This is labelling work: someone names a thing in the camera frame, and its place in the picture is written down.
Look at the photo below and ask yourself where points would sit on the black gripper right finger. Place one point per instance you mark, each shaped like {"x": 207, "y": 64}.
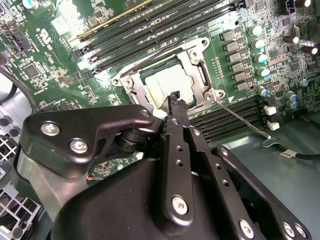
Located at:
{"x": 215, "y": 175}

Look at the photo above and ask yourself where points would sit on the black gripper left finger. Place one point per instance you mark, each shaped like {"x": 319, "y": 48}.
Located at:
{"x": 100, "y": 120}

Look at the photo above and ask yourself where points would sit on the metal socket cover frame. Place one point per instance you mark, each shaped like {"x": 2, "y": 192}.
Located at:
{"x": 140, "y": 86}

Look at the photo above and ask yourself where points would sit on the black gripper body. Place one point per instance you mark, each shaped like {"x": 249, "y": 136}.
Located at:
{"x": 120, "y": 205}

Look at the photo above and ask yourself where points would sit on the silver CPU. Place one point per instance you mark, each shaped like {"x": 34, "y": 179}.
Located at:
{"x": 167, "y": 80}

